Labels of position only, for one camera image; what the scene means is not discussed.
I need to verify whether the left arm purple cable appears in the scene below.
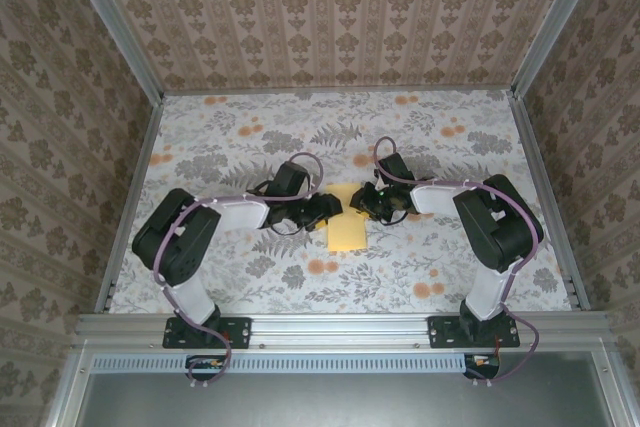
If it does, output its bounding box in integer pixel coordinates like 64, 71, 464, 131
152, 151, 326, 391

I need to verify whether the left aluminium frame post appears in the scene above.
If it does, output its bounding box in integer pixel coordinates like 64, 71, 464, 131
58, 0, 166, 103

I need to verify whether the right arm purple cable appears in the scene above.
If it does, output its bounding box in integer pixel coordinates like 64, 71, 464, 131
373, 135, 546, 388

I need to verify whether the thin aluminium rail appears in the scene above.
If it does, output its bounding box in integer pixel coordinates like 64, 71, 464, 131
160, 87, 516, 97

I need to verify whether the floral table covering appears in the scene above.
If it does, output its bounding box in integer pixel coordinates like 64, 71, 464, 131
107, 89, 574, 316

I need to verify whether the left aluminium side rail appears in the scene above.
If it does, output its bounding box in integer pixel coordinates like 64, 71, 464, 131
93, 94, 166, 314

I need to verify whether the wide aluminium frame rail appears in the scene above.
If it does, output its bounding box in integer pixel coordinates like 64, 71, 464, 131
74, 311, 611, 351

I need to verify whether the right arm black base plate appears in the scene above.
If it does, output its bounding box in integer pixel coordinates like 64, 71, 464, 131
428, 315, 521, 350

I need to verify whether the yellow cloth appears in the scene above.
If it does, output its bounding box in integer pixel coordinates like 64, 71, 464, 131
323, 182, 369, 252

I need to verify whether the aluminium side rail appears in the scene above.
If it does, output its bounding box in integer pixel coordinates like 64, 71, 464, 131
93, 94, 166, 314
512, 91, 592, 312

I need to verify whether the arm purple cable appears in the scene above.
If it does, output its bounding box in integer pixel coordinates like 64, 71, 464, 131
373, 135, 546, 388
152, 151, 326, 391

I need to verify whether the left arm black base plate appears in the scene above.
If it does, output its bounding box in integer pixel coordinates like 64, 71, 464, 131
162, 315, 251, 350

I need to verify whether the grey metal panel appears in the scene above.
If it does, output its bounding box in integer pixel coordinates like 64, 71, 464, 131
77, 371, 619, 427

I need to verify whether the right aluminium frame post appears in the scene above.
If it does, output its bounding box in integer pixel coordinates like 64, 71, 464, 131
510, 0, 610, 101

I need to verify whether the aluminium frame post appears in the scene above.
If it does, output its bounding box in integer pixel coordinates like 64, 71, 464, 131
58, 0, 166, 103
510, 0, 610, 101

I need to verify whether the grey slotted cable duct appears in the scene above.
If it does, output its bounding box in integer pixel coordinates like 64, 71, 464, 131
92, 352, 501, 374

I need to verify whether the right aluminium side rail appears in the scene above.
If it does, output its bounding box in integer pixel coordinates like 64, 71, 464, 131
512, 91, 592, 312

